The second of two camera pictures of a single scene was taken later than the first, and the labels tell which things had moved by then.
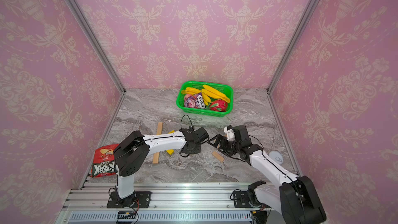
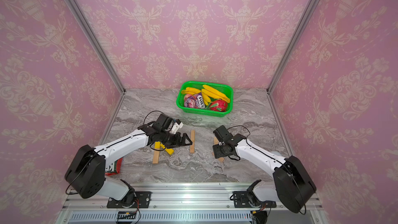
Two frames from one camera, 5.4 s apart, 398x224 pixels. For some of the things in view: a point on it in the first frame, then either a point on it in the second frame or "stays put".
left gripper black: x=198 y=151 → x=182 y=143
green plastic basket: x=226 y=90 stays put
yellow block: x=170 y=151 stays put
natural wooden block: x=155 y=158 stays put
